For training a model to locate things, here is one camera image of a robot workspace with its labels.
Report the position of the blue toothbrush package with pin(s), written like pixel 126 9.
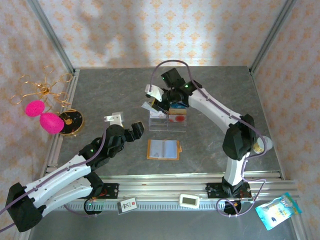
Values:
pixel 277 211

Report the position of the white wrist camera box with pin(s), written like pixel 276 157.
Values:
pixel 116 118
pixel 155 91

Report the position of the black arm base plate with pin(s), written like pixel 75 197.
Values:
pixel 112 190
pixel 212 190

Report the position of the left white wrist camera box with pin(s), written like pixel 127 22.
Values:
pixel 116 118

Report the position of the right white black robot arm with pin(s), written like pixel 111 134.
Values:
pixel 212 105

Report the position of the orange leather card holder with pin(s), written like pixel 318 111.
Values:
pixel 162 150

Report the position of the pink round sponge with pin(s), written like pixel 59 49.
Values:
pixel 35 108

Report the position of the white number label card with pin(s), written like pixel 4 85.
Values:
pixel 127 206

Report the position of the red flower card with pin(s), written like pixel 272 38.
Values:
pixel 177 118

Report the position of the grey metal shelf panel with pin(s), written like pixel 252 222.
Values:
pixel 150 225

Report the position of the patterned backdrop cloth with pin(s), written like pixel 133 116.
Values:
pixel 160 30

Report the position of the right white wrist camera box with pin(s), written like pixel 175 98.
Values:
pixel 155 91

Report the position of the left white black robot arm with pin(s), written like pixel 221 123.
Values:
pixel 62 172

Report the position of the black gold round plate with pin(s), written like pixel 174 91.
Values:
pixel 73 122

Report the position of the blue VIP card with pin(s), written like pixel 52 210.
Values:
pixel 178 106

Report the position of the aluminium table side rail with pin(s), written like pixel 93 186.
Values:
pixel 255 82
pixel 72 85

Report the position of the white digital timer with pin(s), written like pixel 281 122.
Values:
pixel 189 200

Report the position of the aluminium frame post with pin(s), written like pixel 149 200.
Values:
pixel 272 35
pixel 50 35

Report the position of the clear acrylic card stand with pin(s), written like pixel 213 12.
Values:
pixel 160 126

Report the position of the grey white card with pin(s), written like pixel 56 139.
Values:
pixel 147 106

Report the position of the pink oval sponge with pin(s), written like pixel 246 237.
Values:
pixel 51 123

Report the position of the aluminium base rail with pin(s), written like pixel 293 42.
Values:
pixel 160 186

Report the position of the white pink card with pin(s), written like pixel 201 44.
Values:
pixel 160 115

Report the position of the gold card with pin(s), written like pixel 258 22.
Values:
pixel 178 111

